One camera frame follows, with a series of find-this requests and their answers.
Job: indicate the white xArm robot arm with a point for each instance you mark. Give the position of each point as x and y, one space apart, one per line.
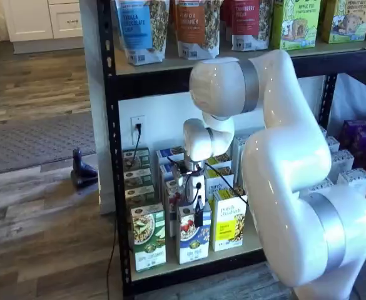
289 156

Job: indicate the green peanut butter snack box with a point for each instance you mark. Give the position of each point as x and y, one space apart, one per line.
345 22

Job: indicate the blue white flax plus box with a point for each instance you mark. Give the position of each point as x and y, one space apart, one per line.
167 172
170 200
167 154
189 247

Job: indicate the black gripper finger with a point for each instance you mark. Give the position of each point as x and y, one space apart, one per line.
199 215

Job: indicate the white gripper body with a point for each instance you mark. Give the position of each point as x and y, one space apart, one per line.
192 193

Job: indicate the blue vanilla chocolate granola bag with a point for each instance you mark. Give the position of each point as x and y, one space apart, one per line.
139 31

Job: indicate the red cranberry pecan granola bag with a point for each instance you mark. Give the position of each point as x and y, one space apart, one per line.
248 25

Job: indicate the dark purple floor object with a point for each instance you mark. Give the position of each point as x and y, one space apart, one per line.
82 172

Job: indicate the black metal shelving unit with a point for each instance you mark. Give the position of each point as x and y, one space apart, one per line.
109 93

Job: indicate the white kitchen cabinet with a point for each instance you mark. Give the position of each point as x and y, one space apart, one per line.
38 18

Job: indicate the green apple pie snack box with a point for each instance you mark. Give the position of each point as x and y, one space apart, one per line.
296 25

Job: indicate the orange pumpkin cinnamon granola bag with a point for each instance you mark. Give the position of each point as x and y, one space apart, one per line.
195 28

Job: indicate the green apple cinnamon oatmeal box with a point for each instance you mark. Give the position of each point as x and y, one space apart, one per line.
135 157
148 237
139 195
137 178

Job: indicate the grey mat by cabinet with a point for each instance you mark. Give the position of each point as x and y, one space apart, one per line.
48 47

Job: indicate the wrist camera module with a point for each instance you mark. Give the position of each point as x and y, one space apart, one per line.
179 178

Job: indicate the yellow white banana nut box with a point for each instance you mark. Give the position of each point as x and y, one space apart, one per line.
229 225
215 184
220 161

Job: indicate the grey floor rug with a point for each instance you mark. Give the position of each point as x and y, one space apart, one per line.
35 143

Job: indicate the white carton box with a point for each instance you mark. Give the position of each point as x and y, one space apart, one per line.
322 185
333 145
342 162
240 162
354 181

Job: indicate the white wall outlet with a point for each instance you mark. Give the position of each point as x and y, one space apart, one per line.
138 119

